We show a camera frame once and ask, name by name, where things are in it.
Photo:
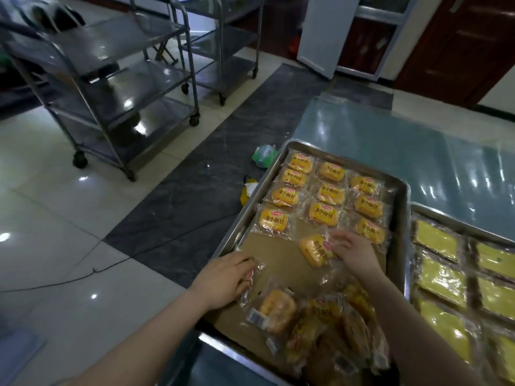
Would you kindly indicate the person's right hand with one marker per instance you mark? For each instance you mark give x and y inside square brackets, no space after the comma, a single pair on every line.
[358,257]

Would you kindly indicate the brown paper tray liner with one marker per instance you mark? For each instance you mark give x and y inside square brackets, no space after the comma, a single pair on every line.
[277,253]

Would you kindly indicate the aluminium framed glass door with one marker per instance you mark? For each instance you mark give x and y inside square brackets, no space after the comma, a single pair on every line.
[366,44]

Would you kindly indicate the wooden folding stool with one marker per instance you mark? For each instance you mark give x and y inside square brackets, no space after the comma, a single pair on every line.
[165,52]

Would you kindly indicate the dark wooden door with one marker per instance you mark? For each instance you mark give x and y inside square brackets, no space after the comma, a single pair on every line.
[462,48]

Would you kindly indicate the person's right forearm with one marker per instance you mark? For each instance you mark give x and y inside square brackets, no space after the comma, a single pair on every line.
[414,333]

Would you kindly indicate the pale blue sheet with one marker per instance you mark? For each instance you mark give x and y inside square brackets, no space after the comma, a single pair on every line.
[20,353]

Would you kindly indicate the plastic covered teal tablecloth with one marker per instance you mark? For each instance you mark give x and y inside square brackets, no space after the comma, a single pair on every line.
[382,148]

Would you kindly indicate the yellow cake slice packets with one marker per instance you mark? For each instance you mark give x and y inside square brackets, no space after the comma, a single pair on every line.
[442,281]

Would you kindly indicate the person's left hand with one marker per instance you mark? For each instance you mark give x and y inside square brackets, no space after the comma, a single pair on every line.
[223,281]

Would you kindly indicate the black and white bag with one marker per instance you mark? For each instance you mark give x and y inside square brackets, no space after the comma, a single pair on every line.
[52,16]

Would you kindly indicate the white framed door leaf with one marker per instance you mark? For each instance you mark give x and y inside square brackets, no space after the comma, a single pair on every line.
[326,36]

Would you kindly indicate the crumpled green plastic bag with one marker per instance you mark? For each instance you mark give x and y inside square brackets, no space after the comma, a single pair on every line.
[264,156]

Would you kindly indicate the metal trolley cart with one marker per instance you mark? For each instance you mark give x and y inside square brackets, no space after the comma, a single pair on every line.
[120,88]
[225,40]

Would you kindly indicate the person's left forearm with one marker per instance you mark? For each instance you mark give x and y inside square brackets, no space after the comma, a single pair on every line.
[132,341]

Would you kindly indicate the small packaged bread bun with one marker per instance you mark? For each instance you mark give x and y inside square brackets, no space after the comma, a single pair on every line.
[293,177]
[301,163]
[314,251]
[364,184]
[332,172]
[330,193]

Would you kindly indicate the steel tray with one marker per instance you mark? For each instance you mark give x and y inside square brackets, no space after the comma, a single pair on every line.
[442,215]
[402,221]

